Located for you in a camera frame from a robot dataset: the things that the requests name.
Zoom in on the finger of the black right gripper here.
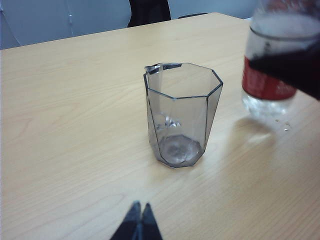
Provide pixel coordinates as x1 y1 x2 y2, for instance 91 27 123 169
248 41 320 101

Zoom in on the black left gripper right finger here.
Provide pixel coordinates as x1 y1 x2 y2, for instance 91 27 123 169
138 202 165 240

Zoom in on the black office chair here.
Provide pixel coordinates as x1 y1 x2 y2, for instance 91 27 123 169
127 0 172 28

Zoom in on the grey octagonal glass mug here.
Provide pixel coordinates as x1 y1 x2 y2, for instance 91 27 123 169
142 62 224 169

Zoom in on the Nongfu Spring water bottle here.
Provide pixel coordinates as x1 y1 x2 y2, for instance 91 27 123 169
240 0 320 120

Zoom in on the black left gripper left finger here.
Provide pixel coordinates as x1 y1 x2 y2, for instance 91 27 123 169
109 200 142 240

